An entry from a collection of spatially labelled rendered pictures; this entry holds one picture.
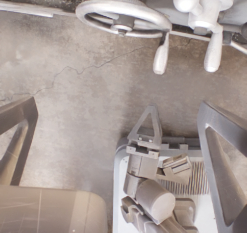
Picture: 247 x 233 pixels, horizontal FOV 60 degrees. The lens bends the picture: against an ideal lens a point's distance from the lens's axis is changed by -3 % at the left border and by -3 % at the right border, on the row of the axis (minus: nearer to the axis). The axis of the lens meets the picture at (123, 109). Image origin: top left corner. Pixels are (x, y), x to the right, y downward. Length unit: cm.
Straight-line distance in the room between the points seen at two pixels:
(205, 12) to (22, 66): 110
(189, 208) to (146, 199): 63
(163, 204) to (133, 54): 87
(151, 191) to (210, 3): 33
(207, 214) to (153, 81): 69
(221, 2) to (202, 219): 99
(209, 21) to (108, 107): 93
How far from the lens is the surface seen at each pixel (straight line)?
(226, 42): 65
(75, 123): 123
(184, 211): 106
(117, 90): 118
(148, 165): 47
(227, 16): 60
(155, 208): 44
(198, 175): 105
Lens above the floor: 117
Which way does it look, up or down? 82 degrees down
